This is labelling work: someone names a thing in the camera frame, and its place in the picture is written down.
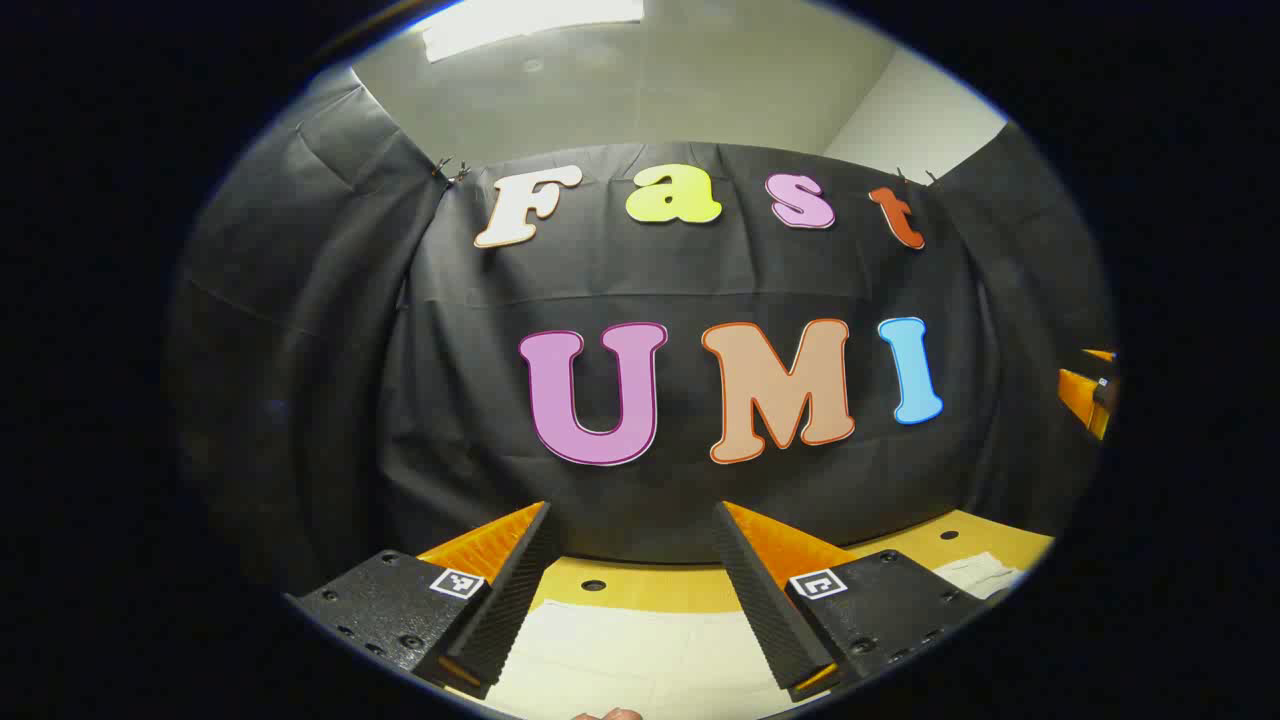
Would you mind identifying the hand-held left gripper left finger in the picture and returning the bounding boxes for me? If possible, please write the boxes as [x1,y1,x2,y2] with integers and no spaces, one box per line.
[288,501,564,700]

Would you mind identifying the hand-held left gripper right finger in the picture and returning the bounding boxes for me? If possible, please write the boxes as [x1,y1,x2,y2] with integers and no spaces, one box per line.
[711,501,989,702]

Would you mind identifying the white jeans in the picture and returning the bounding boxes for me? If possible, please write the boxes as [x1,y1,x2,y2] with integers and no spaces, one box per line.
[450,552,1028,719]

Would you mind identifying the black backdrop cloth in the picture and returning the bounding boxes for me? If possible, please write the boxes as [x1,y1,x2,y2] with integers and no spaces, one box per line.
[165,65,1116,601]

